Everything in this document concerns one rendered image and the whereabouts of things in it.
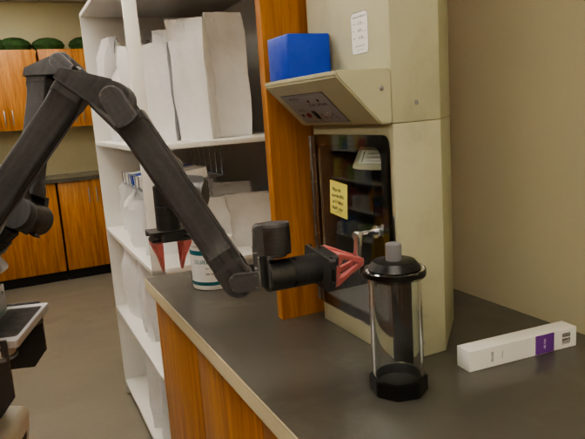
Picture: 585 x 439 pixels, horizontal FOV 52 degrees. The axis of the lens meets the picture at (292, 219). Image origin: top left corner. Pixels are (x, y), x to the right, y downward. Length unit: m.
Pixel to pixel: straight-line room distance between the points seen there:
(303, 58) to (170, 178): 0.40
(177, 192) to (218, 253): 0.13
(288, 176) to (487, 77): 0.54
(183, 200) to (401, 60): 0.47
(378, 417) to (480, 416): 0.16
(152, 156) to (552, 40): 0.87
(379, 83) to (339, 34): 0.21
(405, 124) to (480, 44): 0.50
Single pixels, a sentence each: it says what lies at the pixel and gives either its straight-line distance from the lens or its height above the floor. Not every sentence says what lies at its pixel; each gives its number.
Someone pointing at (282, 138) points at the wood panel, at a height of 1.38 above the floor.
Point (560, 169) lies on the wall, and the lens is 1.43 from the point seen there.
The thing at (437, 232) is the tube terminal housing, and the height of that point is 1.19.
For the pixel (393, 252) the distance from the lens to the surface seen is 1.04.
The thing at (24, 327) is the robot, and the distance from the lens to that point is 1.39.
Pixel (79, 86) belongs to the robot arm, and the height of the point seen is 1.51.
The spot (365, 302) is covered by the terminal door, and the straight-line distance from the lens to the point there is 1.28.
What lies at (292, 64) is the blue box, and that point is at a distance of 1.27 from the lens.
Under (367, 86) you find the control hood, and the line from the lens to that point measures 1.11.
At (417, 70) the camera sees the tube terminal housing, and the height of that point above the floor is 1.50.
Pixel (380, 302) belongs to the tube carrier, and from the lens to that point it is 1.04.
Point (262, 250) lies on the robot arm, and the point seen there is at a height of 1.20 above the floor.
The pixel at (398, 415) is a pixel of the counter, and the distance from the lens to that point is 1.06.
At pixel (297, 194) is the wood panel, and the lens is 1.46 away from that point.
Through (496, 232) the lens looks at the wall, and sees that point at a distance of 1.59.
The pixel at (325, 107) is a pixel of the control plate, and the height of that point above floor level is 1.45.
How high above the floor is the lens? 1.45
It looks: 10 degrees down
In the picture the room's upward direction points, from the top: 4 degrees counter-clockwise
